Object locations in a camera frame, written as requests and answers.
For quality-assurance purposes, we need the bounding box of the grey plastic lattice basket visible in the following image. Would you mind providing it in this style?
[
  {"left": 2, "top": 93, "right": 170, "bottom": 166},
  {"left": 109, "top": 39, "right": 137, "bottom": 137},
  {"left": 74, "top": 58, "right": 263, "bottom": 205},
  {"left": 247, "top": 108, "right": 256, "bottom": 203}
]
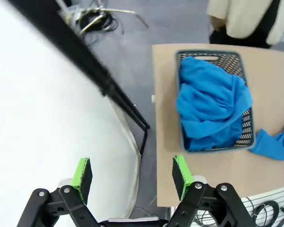
[{"left": 174, "top": 49, "right": 256, "bottom": 153}]

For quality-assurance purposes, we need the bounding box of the person's right hand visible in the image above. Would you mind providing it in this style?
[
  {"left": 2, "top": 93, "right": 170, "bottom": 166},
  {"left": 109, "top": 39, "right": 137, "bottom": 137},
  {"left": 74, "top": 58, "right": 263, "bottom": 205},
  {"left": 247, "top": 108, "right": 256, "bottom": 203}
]
[{"left": 209, "top": 16, "right": 228, "bottom": 32}]

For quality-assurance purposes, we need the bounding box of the black coiled floor cable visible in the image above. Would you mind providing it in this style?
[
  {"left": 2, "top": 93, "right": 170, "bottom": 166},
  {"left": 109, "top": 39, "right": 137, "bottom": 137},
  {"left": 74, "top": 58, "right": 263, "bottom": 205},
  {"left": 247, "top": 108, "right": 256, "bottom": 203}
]
[{"left": 75, "top": 7, "right": 120, "bottom": 35}]

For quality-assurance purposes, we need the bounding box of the black cable coil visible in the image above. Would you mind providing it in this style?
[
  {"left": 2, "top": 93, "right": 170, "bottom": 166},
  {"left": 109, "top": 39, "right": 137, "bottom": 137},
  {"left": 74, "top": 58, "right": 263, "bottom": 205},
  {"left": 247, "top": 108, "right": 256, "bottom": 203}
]
[{"left": 249, "top": 200, "right": 280, "bottom": 225}]

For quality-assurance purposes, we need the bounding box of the black frame beam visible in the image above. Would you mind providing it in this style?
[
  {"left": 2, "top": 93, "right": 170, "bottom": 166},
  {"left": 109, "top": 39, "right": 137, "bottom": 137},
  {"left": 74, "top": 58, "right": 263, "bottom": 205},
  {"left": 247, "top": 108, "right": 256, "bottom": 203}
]
[{"left": 8, "top": 0, "right": 151, "bottom": 157}]

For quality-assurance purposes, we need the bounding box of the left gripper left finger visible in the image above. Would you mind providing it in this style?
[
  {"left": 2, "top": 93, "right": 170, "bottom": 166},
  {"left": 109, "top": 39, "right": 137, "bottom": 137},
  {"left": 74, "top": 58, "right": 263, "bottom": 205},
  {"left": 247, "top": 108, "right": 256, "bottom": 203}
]
[{"left": 16, "top": 157, "right": 100, "bottom": 227}]

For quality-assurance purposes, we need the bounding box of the bundle of cables on floor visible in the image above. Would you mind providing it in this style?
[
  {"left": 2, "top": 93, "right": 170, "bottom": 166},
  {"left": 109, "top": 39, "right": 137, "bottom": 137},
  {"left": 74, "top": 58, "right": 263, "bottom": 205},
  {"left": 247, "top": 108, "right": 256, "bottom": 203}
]
[{"left": 80, "top": 7, "right": 150, "bottom": 34}]

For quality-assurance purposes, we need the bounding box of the blue garment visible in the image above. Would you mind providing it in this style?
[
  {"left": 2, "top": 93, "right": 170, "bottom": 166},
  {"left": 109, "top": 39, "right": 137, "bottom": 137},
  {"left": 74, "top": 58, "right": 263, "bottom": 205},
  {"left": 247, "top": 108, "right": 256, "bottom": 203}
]
[
  {"left": 176, "top": 56, "right": 254, "bottom": 152},
  {"left": 248, "top": 118, "right": 284, "bottom": 162}
]

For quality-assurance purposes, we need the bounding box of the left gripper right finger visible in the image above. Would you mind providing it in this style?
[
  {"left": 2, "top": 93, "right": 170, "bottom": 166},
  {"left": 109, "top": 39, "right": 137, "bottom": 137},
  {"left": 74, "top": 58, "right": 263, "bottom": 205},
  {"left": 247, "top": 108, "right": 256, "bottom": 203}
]
[{"left": 167, "top": 155, "right": 256, "bottom": 227}]

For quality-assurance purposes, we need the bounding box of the white board panel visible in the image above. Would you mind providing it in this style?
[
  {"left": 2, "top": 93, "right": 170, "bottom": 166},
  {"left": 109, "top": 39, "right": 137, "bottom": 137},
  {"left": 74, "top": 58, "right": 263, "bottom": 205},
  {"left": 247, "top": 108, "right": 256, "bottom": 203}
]
[{"left": 0, "top": 0, "right": 142, "bottom": 227}]

